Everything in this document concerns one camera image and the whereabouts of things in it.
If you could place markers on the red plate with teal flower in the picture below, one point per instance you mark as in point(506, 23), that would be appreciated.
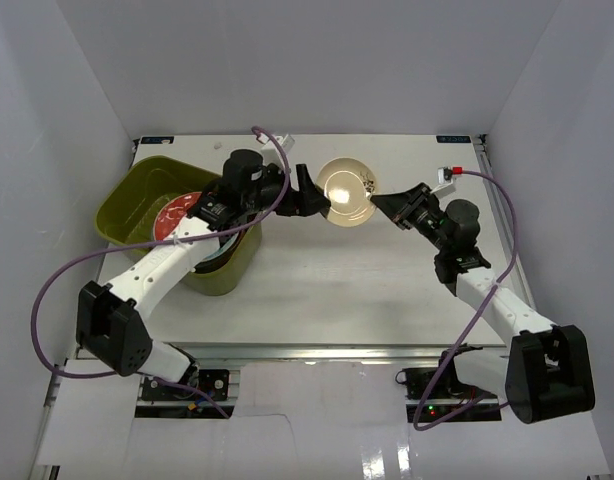
point(171, 213)

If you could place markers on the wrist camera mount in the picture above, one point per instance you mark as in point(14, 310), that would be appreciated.
point(446, 181)
point(286, 142)

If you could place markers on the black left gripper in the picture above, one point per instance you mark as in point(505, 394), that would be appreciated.
point(295, 195)

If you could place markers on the cream plate with black marks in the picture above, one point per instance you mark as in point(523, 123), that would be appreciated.
point(349, 185)

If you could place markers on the green plastic bin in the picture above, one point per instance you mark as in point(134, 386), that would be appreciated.
point(128, 214)

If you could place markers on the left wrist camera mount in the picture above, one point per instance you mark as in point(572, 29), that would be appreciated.
point(286, 142)

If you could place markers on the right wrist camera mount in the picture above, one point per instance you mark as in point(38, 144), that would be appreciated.
point(446, 181)

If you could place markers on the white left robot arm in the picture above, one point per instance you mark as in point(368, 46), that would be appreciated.
point(111, 318)

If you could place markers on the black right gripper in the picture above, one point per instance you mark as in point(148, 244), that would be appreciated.
point(396, 207)

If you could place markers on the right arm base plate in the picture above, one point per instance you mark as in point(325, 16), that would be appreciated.
point(445, 399)

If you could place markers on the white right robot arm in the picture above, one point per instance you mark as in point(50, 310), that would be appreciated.
point(546, 373)

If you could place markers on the teal blue plate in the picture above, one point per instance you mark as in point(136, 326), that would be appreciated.
point(227, 245)

